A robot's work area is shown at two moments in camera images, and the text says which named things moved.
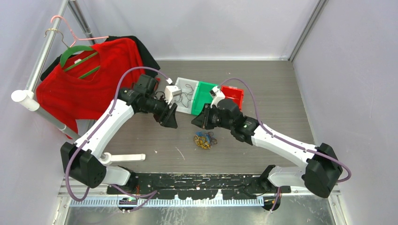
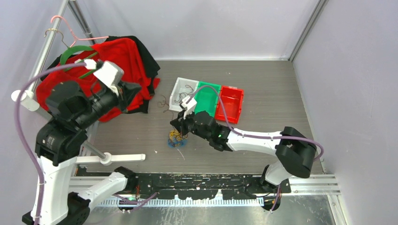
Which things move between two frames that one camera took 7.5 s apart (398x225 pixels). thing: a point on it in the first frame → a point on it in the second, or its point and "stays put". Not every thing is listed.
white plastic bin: (184, 101) stays put
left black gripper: (167, 118) → (126, 91)
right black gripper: (202, 120) → (180, 124)
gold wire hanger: (56, 29) stays put
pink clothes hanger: (75, 38) stays put
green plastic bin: (202, 95) stays put
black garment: (150, 65) stays put
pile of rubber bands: (201, 141) → (175, 133)
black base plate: (196, 186) stays put
